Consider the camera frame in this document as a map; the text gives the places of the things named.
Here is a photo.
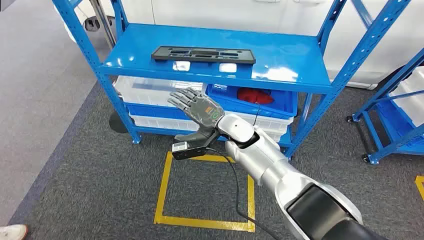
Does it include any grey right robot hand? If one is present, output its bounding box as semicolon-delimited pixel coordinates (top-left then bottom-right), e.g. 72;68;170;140
167;87;226;144

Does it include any black plastic panel part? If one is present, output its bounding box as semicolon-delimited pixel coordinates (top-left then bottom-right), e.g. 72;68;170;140
151;45;257;65

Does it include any black camera cable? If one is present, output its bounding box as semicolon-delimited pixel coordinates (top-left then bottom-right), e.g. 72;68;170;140
205;147;282;240

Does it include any yellow floor tape square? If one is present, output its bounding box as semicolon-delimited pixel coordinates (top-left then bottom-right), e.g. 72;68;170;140
414;175;424;201
153;151;256;233

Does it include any thin black wire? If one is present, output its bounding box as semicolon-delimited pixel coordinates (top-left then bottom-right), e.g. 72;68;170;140
252;103;263;127

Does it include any person's white shoe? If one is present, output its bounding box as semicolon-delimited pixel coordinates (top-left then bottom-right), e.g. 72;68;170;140
0;224;29;240

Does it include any blue metal shelf rack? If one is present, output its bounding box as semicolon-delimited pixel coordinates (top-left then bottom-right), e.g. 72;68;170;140
52;0;412;160

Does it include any grey metal pole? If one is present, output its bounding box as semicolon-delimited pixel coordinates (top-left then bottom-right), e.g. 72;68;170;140
89;0;117;51

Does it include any red item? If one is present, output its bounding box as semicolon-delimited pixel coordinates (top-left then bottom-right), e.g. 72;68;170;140
237;87;275;105

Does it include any blue shelf rack on casters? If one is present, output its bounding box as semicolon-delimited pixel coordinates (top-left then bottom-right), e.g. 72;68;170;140
346;47;424;166

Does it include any white car body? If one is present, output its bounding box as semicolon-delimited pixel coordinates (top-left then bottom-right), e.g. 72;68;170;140
54;0;424;90

